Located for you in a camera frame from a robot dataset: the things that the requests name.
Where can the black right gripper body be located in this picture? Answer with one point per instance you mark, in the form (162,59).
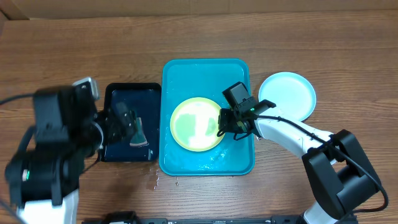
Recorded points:
(231,123)

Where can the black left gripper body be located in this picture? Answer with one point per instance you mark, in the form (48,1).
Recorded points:
(111,130)

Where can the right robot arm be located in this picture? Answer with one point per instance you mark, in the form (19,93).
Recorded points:
(342,179)

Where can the teal plastic tray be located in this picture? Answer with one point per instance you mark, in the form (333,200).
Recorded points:
(187,78)

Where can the yellow plate with small stain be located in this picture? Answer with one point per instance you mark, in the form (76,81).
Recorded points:
(194,124)

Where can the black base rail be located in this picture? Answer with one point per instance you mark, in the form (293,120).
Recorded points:
(132,218)

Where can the light blue plate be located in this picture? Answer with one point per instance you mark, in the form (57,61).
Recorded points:
(291,92)

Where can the green scrubbing sponge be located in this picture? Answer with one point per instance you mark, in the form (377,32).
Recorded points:
(139,139)

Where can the black rectangular tray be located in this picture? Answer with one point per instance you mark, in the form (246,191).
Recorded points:
(144,99)

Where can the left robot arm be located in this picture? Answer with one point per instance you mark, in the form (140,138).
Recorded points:
(43,175)

